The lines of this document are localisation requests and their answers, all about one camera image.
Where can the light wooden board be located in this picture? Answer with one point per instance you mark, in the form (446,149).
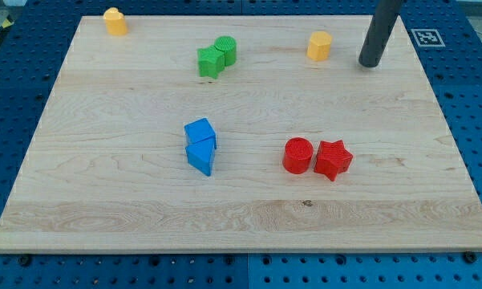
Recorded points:
(107,172)

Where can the yellow hexagon block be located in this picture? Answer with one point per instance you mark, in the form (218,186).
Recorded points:
(319,46)

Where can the blue cube block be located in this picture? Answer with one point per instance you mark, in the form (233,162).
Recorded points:
(199,130)

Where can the blue triangle block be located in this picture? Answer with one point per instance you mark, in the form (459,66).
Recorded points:
(201,156)

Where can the red cylinder block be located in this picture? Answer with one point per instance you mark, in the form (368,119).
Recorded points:
(297,155)

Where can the green star block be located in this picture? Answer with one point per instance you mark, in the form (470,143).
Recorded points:
(211,62)

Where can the red star block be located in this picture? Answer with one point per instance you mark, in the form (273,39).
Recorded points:
(332,159)

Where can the green cylinder block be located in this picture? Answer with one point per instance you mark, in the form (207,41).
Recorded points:
(227,45)

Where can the yellow heart block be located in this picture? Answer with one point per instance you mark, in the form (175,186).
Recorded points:
(115,22)

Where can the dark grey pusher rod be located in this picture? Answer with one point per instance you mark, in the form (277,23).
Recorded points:
(379,32)

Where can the white fiducial marker tag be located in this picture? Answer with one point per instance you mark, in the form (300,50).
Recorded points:
(426,37)

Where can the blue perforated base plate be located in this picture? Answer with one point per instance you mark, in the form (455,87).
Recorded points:
(31,55)

